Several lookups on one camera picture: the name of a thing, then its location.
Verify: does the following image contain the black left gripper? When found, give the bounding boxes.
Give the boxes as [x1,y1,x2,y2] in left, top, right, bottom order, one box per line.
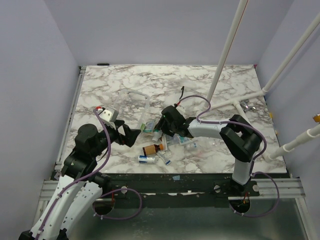
[91,119,142,158]

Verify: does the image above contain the grey zip bag green header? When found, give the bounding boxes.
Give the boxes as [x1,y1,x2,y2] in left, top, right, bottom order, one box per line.
[165,134,180,146]

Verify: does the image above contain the white plastic bottle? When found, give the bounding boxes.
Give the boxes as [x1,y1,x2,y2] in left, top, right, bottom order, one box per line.
[152,129,163,143]

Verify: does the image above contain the amber bottle orange cap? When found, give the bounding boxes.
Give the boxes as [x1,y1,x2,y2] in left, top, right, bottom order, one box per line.
[142,144,165,156]

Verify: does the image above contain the clear plastic medicine box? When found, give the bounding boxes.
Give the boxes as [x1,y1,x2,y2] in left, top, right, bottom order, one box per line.
[113,88,150,129]

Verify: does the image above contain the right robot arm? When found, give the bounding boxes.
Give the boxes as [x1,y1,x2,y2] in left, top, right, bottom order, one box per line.
[154,105,267,196]

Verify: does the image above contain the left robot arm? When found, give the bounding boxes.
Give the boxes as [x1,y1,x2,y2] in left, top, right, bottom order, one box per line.
[19,120,141,240]

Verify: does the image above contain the blue white gauze dressing pack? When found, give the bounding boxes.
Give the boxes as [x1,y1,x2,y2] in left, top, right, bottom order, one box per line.
[176,135,194,146]

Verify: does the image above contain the white gauze roll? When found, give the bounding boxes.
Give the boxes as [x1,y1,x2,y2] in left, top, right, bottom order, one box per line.
[137,155,158,164]

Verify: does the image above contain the white paper sachets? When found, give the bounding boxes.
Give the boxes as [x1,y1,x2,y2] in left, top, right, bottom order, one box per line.
[160,135,172,157]

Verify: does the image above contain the metal clamp on pipe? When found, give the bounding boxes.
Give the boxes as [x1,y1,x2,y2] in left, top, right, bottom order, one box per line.
[240,99,257,113]

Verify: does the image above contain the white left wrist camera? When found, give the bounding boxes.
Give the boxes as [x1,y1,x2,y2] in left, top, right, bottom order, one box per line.
[97,107,119,124]

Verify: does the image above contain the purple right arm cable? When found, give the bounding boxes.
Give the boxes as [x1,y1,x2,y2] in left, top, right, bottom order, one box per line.
[174,96,281,217]

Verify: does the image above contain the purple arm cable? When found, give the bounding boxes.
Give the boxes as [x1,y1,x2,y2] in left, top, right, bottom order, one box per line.
[37,107,143,240]
[174,96,281,217]

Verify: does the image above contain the white pvc pipe frame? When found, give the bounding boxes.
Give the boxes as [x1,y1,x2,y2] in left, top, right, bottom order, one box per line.
[218,0,320,161]

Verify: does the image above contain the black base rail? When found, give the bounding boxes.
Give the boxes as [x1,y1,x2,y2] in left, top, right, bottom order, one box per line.
[49,172,293,208]

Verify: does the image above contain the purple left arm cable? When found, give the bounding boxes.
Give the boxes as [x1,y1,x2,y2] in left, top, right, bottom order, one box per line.
[37,107,143,240]

